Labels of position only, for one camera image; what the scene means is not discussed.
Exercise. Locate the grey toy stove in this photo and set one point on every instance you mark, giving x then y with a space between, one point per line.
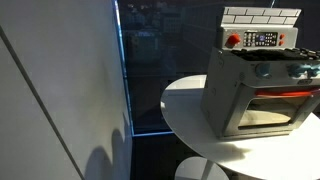
226 96

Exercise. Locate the small red stove button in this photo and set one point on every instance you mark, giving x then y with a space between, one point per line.
281 43
282 36

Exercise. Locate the blue stove knob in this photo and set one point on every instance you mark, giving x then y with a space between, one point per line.
304 70
263 70

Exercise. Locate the black burner grate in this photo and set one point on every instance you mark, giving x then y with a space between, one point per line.
258 54
304 53

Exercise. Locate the oven door with window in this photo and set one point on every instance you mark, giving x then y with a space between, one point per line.
276 111

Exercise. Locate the round white table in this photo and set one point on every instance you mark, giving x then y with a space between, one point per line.
266 160

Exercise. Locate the black stove button panel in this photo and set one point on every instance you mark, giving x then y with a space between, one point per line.
260 39

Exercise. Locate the large red stove knob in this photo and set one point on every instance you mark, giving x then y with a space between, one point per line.
232 40

